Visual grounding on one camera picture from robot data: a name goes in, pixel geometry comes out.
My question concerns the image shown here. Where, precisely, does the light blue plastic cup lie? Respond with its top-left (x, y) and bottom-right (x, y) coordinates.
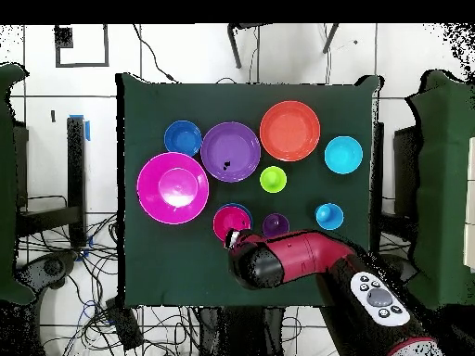
top-left (314, 202), bottom-right (345, 232)

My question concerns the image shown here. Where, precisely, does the wide purple bowl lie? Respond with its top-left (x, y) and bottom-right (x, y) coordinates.
top-left (200, 121), bottom-right (263, 184)

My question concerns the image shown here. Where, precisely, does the black camera stand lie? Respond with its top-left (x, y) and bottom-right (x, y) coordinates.
top-left (226, 22), bottom-right (341, 70)

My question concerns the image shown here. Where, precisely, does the black round machine base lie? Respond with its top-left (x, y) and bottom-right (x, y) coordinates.
top-left (385, 253), bottom-right (419, 286)
top-left (16, 251), bottom-right (80, 291)

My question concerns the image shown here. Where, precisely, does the purple plastic cup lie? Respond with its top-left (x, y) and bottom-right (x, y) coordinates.
top-left (262, 212), bottom-right (291, 238)

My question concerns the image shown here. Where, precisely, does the green-clothed side table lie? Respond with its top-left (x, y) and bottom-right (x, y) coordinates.
top-left (403, 70), bottom-right (475, 312)
top-left (0, 62), bottom-right (36, 305)

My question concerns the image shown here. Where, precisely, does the dark blue small bowl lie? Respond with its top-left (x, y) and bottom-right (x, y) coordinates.
top-left (163, 119), bottom-right (204, 158)

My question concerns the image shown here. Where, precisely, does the black power strip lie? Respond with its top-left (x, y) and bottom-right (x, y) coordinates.
top-left (104, 296), bottom-right (145, 351)

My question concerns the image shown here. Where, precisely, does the black bench frame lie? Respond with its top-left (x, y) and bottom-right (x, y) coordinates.
top-left (14, 116), bottom-right (89, 248)
top-left (371, 121), bottom-right (423, 223)

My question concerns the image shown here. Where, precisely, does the dark green tablecloth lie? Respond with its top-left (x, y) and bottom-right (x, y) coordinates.
top-left (116, 72), bottom-right (382, 311)

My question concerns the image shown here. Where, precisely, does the light blue small bowl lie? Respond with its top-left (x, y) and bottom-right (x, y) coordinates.
top-left (323, 135), bottom-right (364, 175)

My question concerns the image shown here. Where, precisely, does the blue straight-sided bowl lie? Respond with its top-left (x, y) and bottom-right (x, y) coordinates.
top-left (216, 202), bottom-right (255, 229)

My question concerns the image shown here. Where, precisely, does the thin black floor cable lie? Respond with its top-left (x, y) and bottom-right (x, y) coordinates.
top-left (132, 23), bottom-right (180, 83)

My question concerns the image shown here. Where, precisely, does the tangle of floor cables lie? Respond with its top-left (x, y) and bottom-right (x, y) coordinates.
top-left (17, 194), bottom-right (203, 356)

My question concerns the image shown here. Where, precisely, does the wide orange bowl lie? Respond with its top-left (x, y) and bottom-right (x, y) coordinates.
top-left (259, 100), bottom-right (321, 163)

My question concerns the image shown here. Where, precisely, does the red small bowl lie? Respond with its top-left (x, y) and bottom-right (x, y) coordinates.
top-left (212, 204), bottom-right (253, 243)

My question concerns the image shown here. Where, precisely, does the large pink bowl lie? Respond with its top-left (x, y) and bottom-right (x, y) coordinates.
top-left (135, 151), bottom-right (211, 226)

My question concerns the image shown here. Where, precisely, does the lime green plastic cup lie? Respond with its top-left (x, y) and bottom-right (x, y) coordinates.
top-left (259, 165), bottom-right (288, 195)

